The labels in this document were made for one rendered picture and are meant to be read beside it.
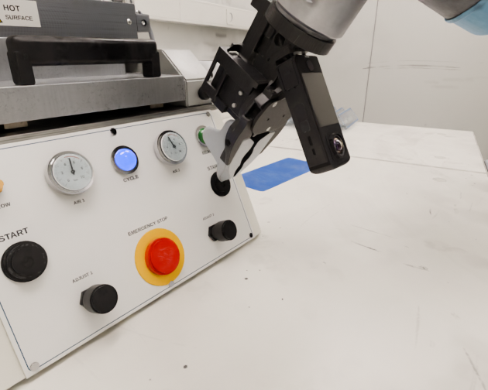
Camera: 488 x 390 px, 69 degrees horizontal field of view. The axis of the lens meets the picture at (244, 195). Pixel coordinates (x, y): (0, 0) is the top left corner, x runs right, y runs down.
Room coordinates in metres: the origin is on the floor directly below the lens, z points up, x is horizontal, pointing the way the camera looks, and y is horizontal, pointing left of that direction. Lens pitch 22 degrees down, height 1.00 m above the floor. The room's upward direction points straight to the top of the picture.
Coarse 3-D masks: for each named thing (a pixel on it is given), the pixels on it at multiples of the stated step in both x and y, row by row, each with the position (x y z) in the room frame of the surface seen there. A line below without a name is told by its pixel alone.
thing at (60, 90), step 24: (0, 48) 0.37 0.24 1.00; (0, 72) 0.37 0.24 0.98; (48, 72) 0.40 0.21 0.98; (72, 72) 0.42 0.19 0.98; (96, 72) 0.45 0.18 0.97; (120, 72) 0.47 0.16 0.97; (0, 96) 0.30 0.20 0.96; (24, 96) 0.32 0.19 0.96; (48, 96) 0.33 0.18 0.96; (72, 96) 0.35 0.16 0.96; (96, 96) 0.37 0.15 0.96; (120, 96) 0.39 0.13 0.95; (144, 96) 0.41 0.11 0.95; (168, 96) 0.44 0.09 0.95; (0, 120) 0.30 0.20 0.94; (24, 120) 0.31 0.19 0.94
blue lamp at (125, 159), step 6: (120, 150) 0.36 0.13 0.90; (126, 150) 0.36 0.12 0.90; (120, 156) 0.35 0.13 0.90; (126, 156) 0.35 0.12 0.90; (132, 156) 0.36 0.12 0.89; (120, 162) 0.35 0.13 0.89; (126, 162) 0.35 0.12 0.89; (132, 162) 0.36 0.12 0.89; (126, 168) 0.35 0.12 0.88; (132, 168) 0.36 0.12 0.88
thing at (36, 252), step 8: (16, 248) 0.25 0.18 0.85; (24, 248) 0.25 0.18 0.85; (32, 248) 0.25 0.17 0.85; (40, 248) 0.26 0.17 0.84; (8, 256) 0.24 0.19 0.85; (16, 256) 0.24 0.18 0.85; (24, 256) 0.25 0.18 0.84; (32, 256) 0.25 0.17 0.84; (40, 256) 0.26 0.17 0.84; (8, 264) 0.24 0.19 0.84; (16, 264) 0.24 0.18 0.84; (24, 264) 0.24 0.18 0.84; (32, 264) 0.25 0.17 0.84; (40, 264) 0.25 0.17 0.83; (16, 272) 0.24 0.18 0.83; (24, 272) 0.24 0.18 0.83; (32, 272) 0.24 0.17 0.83
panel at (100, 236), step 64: (128, 128) 0.39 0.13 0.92; (192, 128) 0.45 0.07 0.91; (0, 192) 0.27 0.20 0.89; (128, 192) 0.35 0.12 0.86; (192, 192) 0.40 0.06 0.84; (0, 256) 0.25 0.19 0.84; (64, 256) 0.27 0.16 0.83; (128, 256) 0.31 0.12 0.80; (192, 256) 0.36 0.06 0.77; (64, 320) 0.25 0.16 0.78
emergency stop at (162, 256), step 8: (160, 240) 0.34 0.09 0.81; (168, 240) 0.34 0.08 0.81; (152, 248) 0.32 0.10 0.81; (160, 248) 0.33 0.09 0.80; (168, 248) 0.33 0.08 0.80; (176, 248) 0.34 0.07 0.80; (152, 256) 0.32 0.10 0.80; (160, 256) 0.32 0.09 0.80; (168, 256) 0.33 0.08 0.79; (176, 256) 0.34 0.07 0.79; (152, 264) 0.31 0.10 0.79; (160, 264) 0.32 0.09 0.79; (168, 264) 0.33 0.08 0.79; (176, 264) 0.33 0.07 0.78; (160, 272) 0.32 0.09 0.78; (168, 272) 0.32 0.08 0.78
